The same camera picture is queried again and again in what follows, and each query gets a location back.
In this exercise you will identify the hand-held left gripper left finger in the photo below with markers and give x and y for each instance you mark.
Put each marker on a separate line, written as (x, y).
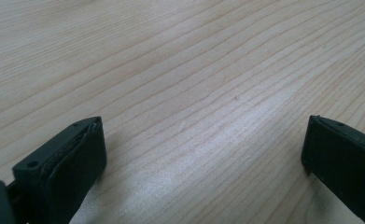
(65, 169)

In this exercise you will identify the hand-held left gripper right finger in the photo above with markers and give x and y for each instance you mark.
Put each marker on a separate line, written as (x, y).
(348, 165)

